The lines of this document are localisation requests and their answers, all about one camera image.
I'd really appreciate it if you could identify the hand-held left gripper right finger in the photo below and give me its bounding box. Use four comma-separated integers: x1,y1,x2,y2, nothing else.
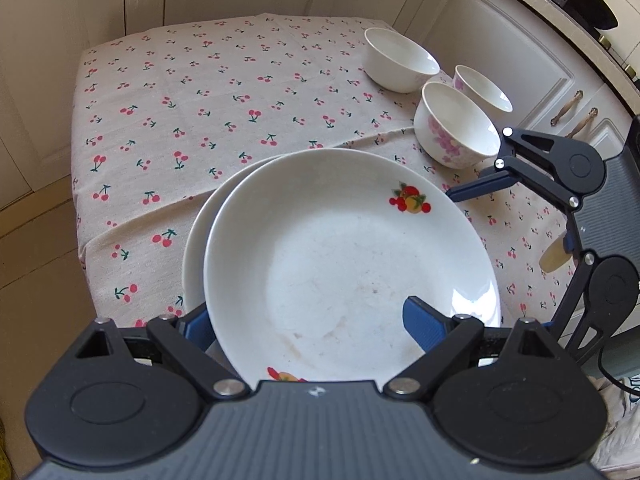
383,295,569,402

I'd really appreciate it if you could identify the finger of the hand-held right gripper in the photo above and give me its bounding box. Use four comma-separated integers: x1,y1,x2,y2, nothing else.
549,253,620,365
445,127,584,210

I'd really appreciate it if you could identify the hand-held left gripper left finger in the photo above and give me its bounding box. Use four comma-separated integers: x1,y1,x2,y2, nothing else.
75,302,251,402

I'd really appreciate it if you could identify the white fruit print plate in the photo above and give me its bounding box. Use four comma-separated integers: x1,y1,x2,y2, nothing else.
203,148,503,384
181,154,282,313

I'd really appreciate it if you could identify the white pink floral bowl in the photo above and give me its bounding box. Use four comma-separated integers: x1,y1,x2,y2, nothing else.
413,82,501,170

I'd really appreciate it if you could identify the small white bowl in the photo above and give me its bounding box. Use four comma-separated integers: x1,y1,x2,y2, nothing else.
452,64,514,114

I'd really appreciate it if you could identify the plain white bowl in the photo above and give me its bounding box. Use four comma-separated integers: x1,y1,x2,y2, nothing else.
363,27,441,94

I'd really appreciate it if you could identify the person's light clothing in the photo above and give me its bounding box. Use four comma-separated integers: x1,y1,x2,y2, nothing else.
592,372,640,468

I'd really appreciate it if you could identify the black gas stove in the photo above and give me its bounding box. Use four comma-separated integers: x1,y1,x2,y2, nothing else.
595,20,640,82

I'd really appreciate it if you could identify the cherry print tablecloth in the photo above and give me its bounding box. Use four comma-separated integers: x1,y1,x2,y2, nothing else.
70,12,584,362

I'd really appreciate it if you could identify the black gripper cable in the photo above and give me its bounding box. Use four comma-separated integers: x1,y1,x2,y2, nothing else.
596,352,640,403

